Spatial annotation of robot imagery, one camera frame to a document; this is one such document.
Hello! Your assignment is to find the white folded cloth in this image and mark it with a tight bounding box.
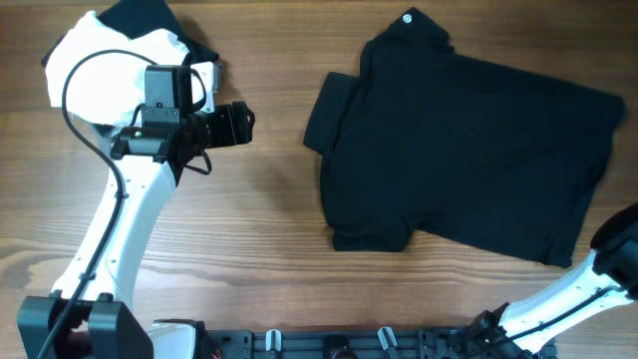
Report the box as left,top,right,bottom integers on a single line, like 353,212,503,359
45,11,189,127

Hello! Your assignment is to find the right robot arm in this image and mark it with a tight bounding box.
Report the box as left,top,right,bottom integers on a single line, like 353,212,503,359
464,204,637,358

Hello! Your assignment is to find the grey folded garment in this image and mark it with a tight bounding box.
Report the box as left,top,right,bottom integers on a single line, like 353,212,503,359
89,123,123,167

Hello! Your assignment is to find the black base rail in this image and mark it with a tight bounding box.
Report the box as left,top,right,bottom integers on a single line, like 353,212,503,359
207,327,558,359

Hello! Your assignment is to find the right black cable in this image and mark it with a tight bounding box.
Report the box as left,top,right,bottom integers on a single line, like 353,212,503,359
478,286,619,350

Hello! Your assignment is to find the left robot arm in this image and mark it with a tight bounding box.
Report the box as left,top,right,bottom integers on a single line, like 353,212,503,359
17,65,255,358

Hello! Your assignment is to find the black polo shirt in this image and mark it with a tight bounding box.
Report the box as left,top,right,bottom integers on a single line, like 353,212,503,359
304,8,626,267

